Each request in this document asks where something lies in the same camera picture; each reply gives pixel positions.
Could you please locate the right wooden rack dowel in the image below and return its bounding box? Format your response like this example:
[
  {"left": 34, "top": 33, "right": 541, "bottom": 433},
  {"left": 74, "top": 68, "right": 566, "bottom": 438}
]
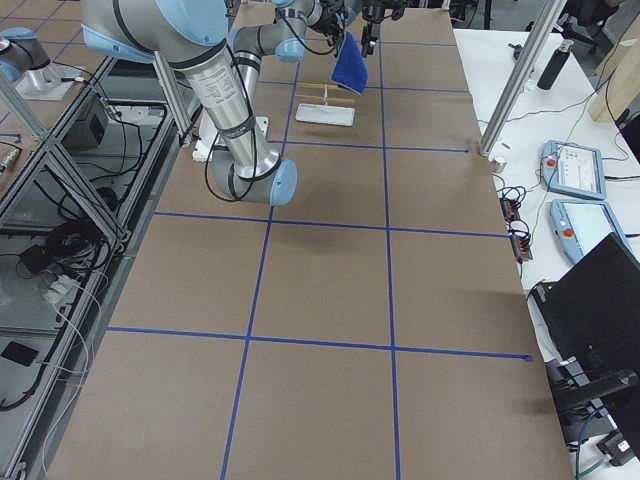
[{"left": 295, "top": 95, "right": 356, "bottom": 105}]

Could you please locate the black monitor stand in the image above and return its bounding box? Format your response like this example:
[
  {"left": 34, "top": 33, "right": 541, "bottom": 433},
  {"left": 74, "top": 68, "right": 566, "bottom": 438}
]
[{"left": 545, "top": 360, "right": 639, "bottom": 467}]

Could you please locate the small silver cylinder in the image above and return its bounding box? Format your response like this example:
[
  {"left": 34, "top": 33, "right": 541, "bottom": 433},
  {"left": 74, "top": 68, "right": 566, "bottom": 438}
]
[{"left": 491, "top": 156, "right": 507, "bottom": 174}]

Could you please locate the lower blue teach pendant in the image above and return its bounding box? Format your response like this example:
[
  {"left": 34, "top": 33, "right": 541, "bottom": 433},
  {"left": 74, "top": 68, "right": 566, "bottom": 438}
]
[{"left": 550, "top": 199, "right": 630, "bottom": 264}]

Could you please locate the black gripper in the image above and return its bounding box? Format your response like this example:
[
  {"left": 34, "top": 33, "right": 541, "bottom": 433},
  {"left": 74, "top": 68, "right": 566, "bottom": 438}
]
[
  {"left": 361, "top": 18, "right": 381, "bottom": 57},
  {"left": 319, "top": 0, "right": 348, "bottom": 58}
]

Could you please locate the black water bottle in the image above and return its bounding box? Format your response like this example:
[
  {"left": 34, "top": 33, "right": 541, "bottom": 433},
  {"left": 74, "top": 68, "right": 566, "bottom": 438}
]
[{"left": 537, "top": 40, "right": 574, "bottom": 90}]

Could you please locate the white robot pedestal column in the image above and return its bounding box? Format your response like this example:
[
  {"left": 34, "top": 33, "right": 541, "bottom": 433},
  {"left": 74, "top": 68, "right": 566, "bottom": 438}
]
[{"left": 191, "top": 112, "right": 268, "bottom": 166}]

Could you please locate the blue microfiber towel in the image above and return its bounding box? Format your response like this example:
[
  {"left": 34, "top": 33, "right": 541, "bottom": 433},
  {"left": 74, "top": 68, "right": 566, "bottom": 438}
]
[{"left": 331, "top": 31, "right": 369, "bottom": 95}]

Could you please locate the upper blue teach pendant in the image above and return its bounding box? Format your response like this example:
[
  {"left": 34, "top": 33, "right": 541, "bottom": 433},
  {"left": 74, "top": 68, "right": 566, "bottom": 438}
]
[{"left": 540, "top": 140, "right": 607, "bottom": 200}]

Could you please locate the black laptop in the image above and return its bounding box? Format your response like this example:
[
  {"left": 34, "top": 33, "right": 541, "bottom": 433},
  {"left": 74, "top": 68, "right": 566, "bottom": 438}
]
[{"left": 538, "top": 233, "right": 639, "bottom": 373}]

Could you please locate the blue teach pendant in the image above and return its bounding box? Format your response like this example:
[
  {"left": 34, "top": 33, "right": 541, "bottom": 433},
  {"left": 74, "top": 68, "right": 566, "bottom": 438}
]
[
  {"left": 550, "top": 199, "right": 630, "bottom": 264},
  {"left": 540, "top": 140, "right": 607, "bottom": 200}
]

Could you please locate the aluminium frame post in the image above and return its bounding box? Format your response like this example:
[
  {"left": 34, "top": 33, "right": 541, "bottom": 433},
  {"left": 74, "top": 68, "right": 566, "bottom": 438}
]
[{"left": 478, "top": 0, "right": 566, "bottom": 157}]

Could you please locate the left wooden rack dowel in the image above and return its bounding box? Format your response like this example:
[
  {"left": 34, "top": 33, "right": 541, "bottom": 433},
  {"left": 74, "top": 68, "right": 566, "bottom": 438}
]
[{"left": 297, "top": 82, "right": 348, "bottom": 91}]

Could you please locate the wooden rack dowel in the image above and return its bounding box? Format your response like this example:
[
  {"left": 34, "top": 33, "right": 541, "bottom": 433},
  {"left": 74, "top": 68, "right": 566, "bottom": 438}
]
[
  {"left": 297, "top": 82, "right": 348, "bottom": 91},
  {"left": 295, "top": 95, "right": 356, "bottom": 105}
]

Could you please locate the white rack base plate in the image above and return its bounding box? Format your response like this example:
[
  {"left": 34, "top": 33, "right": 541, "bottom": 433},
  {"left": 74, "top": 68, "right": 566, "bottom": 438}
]
[{"left": 295, "top": 103, "right": 355, "bottom": 127}]

